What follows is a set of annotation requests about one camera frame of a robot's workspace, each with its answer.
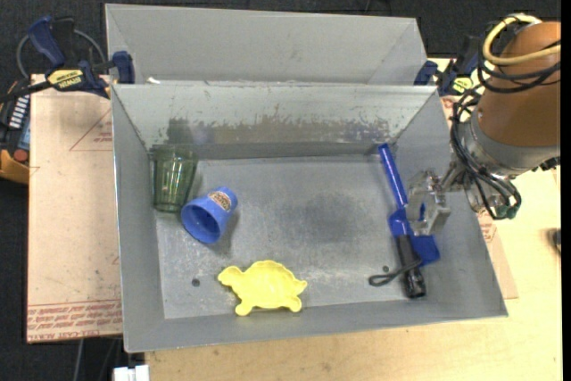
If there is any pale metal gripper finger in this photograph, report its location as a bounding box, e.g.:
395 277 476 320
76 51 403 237
407 170 439 223
417 194 452 237

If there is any blue toy shovel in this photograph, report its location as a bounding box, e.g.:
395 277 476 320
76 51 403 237
377 142 442 268

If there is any grey metal bin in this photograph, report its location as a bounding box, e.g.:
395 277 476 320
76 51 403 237
104 3 509 354

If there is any yellow turtle mould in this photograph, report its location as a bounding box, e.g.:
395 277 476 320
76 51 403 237
217 260 309 318

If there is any blue plastic cup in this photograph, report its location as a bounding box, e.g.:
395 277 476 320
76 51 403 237
180 186 239 245

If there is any clear green plastic cup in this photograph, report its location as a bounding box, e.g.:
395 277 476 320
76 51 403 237
151 145 200 214

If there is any brown cardboard board, red print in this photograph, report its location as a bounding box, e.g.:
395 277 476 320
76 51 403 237
26 73 519 344

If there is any black flashlight with strap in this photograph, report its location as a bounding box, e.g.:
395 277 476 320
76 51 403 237
368 234 428 300

